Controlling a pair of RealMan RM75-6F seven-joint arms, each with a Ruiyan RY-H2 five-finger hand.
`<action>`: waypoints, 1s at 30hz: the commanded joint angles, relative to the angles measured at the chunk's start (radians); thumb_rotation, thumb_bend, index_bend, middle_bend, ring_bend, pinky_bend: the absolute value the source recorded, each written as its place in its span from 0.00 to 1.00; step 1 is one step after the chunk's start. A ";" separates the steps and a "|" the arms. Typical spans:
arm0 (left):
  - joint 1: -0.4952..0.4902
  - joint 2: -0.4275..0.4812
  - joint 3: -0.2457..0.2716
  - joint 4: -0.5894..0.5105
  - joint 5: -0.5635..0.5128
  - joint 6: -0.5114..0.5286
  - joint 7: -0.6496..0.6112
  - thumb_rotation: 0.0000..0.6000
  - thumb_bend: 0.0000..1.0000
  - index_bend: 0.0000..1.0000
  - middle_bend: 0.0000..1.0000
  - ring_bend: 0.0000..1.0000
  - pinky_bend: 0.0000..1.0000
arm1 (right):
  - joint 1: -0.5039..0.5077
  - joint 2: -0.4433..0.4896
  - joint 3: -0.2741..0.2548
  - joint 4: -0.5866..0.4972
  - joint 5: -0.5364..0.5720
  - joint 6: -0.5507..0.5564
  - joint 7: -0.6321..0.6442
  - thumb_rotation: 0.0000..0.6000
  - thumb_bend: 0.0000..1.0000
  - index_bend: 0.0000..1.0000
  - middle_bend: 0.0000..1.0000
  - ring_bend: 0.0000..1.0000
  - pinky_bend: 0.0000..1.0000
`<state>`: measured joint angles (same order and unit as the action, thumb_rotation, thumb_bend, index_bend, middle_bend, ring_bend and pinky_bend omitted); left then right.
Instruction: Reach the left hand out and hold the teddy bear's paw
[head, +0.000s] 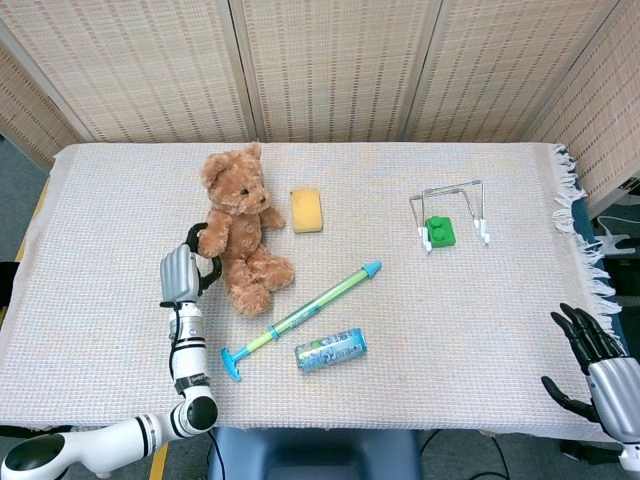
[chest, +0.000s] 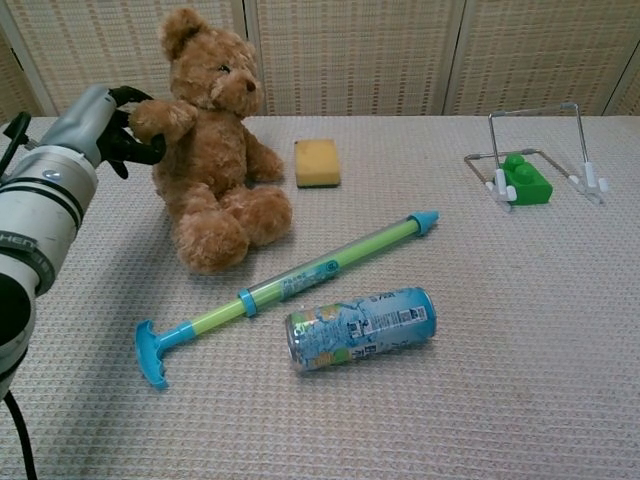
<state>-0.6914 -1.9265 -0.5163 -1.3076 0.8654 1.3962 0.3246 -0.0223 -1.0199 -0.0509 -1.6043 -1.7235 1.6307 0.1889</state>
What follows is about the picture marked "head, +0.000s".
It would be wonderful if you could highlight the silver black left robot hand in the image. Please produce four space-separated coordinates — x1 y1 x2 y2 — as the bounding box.
159 222 224 307

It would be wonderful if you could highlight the yellow kitchen sponge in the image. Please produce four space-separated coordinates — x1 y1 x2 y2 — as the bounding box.
290 187 325 235

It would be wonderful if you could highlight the green blue toy water pump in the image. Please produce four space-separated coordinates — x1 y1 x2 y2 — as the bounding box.
220 259 383 383

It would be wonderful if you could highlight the green toy building block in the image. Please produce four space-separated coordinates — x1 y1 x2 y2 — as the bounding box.
424 214 458 249

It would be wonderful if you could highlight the black white equipment frame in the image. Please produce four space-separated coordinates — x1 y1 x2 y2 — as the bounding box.
589 177 640 306

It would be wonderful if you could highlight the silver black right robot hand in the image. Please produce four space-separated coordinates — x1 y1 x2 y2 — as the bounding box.
541 302 640 446

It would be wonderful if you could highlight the brown plush teddy bear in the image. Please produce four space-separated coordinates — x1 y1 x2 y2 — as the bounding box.
196 142 296 319

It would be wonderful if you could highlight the light blue drink can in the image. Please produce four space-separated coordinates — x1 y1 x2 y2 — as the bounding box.
293 327 369 374

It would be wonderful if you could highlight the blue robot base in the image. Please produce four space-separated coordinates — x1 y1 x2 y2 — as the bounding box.
207 427 424 480

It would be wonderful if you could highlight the metal wire folding stand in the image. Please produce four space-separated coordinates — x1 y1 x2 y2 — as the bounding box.
408 179 491 255

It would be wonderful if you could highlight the white woven tablecloth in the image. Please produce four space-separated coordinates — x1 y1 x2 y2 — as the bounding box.
0 142 626 444

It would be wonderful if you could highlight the woven bamboo screen panel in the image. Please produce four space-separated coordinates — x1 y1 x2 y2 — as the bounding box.
228 0 444 144
403 0 624 145
0 0 259 146
0 39 96 171
524 0 640 219

